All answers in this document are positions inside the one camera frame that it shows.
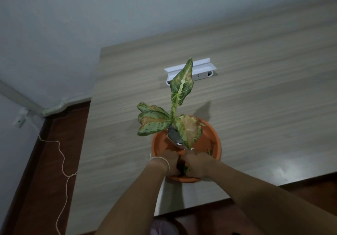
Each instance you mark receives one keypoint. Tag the person's right hand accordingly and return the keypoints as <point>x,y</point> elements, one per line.
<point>198,165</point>

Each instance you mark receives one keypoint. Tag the person's left hand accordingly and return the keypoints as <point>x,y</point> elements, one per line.
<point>171,161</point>

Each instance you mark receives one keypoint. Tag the person's right fingers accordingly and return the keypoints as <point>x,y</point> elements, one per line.
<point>191,157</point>

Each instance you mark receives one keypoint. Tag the person's left fingers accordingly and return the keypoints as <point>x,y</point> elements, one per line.
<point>173,154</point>

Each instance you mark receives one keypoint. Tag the person's right forearm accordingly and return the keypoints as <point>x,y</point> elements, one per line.
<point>263,198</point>

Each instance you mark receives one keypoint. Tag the person's left forearm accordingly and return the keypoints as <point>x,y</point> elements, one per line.
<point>137,200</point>

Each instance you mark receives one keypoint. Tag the silver inner plant pot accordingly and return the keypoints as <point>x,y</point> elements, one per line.
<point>174,136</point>

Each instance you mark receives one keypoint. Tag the orange round plant pot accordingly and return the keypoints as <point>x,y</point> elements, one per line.
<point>210,140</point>

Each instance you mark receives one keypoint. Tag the variegated green leafy plant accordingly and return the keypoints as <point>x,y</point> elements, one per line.
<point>181,84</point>

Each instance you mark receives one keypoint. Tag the white desk power socket box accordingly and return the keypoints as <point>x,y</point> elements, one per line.
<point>202,68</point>

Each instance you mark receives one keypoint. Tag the white wall plug adapter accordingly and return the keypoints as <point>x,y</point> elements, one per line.
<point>20,120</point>

